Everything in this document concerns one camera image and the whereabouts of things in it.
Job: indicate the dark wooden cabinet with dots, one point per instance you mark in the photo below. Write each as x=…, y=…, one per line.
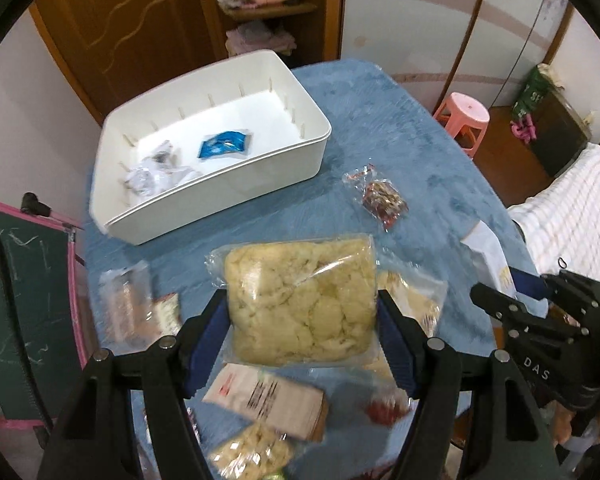
x=560, y=130

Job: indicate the white yellow snack packet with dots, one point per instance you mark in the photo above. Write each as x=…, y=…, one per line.
x=485, y=250

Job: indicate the black chalkboard clamp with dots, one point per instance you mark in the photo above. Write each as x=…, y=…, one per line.
x=32, y=202

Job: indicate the small white beige packet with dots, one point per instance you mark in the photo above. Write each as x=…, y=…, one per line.
x=165, y=312

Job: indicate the clear bag of pale crisps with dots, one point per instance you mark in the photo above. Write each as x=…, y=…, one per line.
x=295, y=300

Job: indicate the white checked bedcover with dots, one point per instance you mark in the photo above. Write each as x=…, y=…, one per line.
x=565, y=210

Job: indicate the white printed snack packet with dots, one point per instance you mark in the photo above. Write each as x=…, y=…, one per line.
x=147, y=177

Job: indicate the pink plastic stool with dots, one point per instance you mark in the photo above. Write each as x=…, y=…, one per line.
x=462, y=110

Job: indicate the brown wooden door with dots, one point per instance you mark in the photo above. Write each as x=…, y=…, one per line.
x=130, y=25

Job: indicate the green chalkboard pink frame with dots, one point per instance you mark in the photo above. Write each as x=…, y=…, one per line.
x=25, y=310

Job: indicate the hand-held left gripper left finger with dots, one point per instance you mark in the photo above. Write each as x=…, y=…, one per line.
x=205, y=350

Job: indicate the white label biscuit packet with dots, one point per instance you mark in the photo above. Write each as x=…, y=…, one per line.
x=265, y=395

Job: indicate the white plastic storage bin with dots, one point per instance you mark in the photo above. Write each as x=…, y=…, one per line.
x=265, y=110

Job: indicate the pile of pink cloths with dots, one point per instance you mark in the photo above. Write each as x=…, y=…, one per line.
x=260, y=37

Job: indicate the wooden corner shelf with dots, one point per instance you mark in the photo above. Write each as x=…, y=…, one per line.
x=325, y=10

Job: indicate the white wardrobe pink stripe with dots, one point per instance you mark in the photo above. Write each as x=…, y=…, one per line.
x=430, y=20

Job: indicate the clear brown biscuit packet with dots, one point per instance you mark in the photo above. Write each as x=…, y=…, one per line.
x=125, y=305

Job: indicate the pink toy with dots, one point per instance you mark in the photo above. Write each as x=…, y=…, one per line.
x=524, y=131

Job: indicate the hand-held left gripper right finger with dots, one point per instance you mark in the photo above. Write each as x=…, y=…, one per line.
x=397, y=360

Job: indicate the person's right hand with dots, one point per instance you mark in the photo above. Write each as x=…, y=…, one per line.
x=562, y=422

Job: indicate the green bag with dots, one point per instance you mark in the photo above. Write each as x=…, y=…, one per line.
x=532, y=90

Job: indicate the blue snack packet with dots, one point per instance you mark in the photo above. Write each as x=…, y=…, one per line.
x=225, y=144

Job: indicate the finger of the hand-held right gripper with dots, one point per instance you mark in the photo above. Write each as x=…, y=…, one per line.
x=530, y=287
x=505, y=310

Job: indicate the red nut cake packet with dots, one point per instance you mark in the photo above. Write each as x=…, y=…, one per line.
x=385, y=200

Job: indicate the small silver snack packet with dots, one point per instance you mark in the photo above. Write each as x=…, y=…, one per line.
x=162, y=152

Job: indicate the flat pale snack bag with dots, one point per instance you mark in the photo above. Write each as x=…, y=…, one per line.
x=415, y=300

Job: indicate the small red snack packet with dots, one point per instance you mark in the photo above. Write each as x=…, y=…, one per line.
x=390, y=410

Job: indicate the clear bag of yellow puffs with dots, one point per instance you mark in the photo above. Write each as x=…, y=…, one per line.
x=250, y=452

